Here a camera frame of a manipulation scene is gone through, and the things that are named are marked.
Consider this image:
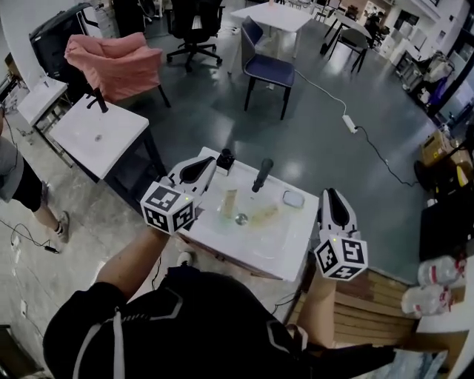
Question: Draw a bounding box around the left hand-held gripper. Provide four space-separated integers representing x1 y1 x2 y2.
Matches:
140 155 218 235

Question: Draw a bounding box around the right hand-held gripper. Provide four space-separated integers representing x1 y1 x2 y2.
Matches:
313 187 370 281

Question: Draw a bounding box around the yellow-green sponge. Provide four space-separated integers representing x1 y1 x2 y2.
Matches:
248 206 281 229

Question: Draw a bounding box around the person's right forearm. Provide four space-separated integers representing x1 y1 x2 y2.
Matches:
297 271 337 348

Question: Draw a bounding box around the person's left forearm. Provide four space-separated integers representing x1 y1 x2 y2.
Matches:
96 224 172 305

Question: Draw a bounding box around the black dispenser bottle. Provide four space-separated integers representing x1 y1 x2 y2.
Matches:
215 148 236 175

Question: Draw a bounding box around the clear soap dish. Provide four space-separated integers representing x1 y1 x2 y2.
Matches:
281 189 306 209

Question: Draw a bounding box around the black washbasin stand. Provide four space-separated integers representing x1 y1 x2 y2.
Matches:
68 125 168 216

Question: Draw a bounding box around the black faucet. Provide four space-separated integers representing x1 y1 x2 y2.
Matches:
251 158 275 194
86 87 110 114

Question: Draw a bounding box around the white washbasin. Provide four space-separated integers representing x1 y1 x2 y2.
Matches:
49 98 150 179
176 146 321 283
17 77 69 127

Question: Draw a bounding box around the white power strip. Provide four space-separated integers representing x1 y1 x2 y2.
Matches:
341 114 359 135

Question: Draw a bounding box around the wooden pallet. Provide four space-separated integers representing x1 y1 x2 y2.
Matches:
287 266 420 349

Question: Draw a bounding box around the black box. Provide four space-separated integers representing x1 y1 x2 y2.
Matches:
419 201 474 262

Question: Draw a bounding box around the cardboard box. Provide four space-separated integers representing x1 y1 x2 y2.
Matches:
419 129 452 168

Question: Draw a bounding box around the blue chair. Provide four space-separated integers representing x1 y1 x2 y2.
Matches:
240 15 297 121

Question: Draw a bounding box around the pink cloth on chair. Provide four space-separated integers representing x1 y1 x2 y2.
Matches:
64 32 172 109

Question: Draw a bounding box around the black office chair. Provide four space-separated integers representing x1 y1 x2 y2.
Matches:
166 0 224 73

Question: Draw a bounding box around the person's black shirt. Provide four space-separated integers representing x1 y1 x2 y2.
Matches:
42 265 398 379

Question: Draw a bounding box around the white table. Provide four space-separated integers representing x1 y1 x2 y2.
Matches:
226 1 313 76

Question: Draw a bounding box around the grey chair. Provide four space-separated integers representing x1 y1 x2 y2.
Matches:
327 27 372 73

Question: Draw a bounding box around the black case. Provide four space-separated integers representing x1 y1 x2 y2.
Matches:
29 2 101 83

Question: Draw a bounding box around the white cable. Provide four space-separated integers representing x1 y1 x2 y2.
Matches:
293 69 348 118

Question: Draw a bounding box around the thin black floor cable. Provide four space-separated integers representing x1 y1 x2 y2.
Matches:
0 218 61 255

